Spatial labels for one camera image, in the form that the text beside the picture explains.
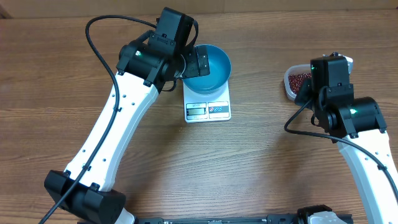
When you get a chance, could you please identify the red adzuki beans in container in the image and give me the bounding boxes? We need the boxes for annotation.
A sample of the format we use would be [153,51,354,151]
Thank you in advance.
[288,73,312,94]

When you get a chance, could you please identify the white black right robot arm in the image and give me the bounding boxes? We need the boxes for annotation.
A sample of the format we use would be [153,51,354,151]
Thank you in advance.
[295,54,397,223]

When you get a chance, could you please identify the clear plastic food container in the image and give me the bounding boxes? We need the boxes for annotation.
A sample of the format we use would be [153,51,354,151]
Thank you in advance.
[284,64,311,101]

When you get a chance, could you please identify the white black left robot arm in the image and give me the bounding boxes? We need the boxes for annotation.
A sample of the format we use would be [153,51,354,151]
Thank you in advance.
[44,7,210,223]

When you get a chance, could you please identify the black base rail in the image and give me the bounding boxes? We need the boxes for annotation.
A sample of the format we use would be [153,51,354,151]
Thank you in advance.
[77,203,354,224]

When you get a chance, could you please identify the white digital kitchen scale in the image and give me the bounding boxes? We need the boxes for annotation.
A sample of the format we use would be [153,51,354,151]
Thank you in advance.
[183,82,231,123]

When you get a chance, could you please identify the teal plastic bowl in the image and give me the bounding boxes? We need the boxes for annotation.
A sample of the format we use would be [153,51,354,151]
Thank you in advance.
[183,44,232,95]

